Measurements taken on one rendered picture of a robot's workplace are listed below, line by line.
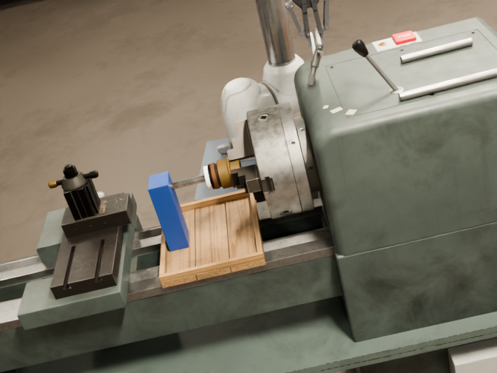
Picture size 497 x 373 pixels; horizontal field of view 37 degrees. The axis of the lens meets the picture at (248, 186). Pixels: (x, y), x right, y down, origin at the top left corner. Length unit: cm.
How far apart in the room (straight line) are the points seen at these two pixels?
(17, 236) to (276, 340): 243
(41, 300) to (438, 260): 112
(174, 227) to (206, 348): 43
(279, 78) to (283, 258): 83
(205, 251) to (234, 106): 67
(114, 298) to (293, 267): 51
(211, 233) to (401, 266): 57
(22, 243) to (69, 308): 227
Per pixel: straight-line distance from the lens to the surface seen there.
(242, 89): 267
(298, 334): 235
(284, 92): 273
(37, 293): 223
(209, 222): 231
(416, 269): 215
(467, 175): 202
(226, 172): 210
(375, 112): 191
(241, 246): 217
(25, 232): 449
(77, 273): 216
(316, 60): 210
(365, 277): 213
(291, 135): 199
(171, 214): 217
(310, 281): 218
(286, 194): 201
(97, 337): 230
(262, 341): 236
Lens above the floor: 214
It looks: 31 degrees down
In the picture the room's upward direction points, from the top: 15 degrees counter-clockwise
